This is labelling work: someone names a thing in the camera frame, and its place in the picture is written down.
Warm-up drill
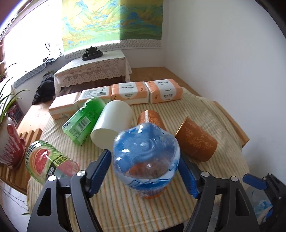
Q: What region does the spider plant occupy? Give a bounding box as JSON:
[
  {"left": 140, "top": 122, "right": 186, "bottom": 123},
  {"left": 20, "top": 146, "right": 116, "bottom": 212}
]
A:
[{"left": 1, "top": 77, "right": 28, "bottom": 123}]

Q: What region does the far right orange tissue pack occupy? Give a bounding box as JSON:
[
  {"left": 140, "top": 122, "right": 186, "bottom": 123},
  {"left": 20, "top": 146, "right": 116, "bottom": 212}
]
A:
[{"left": 145, "top": 79, "right": 183, "bottom": 104}]

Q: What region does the green plastic cup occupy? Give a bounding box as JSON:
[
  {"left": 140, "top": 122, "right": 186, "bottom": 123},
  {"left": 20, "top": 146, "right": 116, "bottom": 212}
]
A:
[{"left": 61, "top": 97, "right": 106, "bottom": 145}]

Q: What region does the white red flower pot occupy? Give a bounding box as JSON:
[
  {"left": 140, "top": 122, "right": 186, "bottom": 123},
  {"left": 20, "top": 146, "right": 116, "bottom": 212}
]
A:
[{"left": 0, "top": 115, "right": 26, "bottom": 169}]

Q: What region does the wooden slatted plant stand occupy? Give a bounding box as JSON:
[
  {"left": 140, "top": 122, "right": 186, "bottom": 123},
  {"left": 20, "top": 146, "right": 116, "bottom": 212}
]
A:
[{"left": 0, "top": 128, "right": 44, "bottom": 194}]

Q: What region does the grapefruit label plastic cup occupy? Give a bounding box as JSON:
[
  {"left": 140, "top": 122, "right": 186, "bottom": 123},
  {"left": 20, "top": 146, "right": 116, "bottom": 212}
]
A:
[{"left": 24, "top": 140, "right": 80, "bottom": 185}]

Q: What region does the far left tissue pack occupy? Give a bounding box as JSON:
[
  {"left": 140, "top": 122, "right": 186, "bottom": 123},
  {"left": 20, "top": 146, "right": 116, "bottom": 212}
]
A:
[{"left": 48, "top": 92, "right": 81, "bottom": 120}]

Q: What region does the brown patterned paper cup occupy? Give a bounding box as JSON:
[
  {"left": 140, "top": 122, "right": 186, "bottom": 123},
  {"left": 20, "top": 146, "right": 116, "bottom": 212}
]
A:
[{"left": 175, "top": 117, "right": 218, "bottom": 162}]

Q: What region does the white paper cup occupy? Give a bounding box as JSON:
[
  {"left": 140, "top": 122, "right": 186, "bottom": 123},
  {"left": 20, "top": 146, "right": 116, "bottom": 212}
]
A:
[{"left": 90, "top": 100, "right": 133, "bottom": 152}]

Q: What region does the orange tissue pack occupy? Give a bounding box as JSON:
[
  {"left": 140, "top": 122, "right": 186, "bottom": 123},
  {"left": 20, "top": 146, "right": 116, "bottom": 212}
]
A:
[
  {"left": 145, "top": 79, "right": 183, "bottom": 104},
  {"left": 111, "top": 82, "right": 149, "bottom": 105}
]

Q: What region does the wooden table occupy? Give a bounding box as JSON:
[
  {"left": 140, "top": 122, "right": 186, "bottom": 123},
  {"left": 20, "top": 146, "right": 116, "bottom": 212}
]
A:
[{"left": 18, "top": 67, "right": 250, "bottom": 145}]

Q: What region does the brown paper cup open-facing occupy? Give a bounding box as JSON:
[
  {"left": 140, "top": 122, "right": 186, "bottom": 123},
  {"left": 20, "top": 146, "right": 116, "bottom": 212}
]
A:
[{"left": 137, "top": 110, "right": 166, "bottom": 131}]

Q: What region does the black teapot on tray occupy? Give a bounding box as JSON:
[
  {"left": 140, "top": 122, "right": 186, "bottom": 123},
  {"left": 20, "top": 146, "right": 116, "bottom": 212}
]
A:
[{"left": 82, "top": 46, "right": 103, "bottom": 61}]

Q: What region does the black bag on floor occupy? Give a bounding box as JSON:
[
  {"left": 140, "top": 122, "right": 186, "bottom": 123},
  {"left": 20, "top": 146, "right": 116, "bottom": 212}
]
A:
[{"left": 32, "top": 74, "right": 55, "bottom": 105}]

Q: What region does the blue orange plastic cup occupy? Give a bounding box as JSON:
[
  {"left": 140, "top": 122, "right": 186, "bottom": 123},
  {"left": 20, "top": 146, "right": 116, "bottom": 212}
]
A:
[{"left": 112, "top": 123, "right": 180, "bottom": 199}]

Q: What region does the low table lace cloth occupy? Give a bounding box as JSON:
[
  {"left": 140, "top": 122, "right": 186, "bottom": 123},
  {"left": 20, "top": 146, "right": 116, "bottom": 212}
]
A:
[{"left": 54, "top": 50, "right": 132, "bottom": 97}]

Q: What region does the green landscape roller blind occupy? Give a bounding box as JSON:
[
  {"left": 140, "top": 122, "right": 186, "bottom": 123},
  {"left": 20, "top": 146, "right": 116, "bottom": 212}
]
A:
[{"left": 62, "top": 1, "right": 163, "bottom": 52}]

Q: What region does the striped table cloth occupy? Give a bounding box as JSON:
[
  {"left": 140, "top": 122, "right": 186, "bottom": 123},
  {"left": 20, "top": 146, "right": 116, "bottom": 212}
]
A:
[{"left": 27, "top": 86, "right": 250, "bottom": 232}]

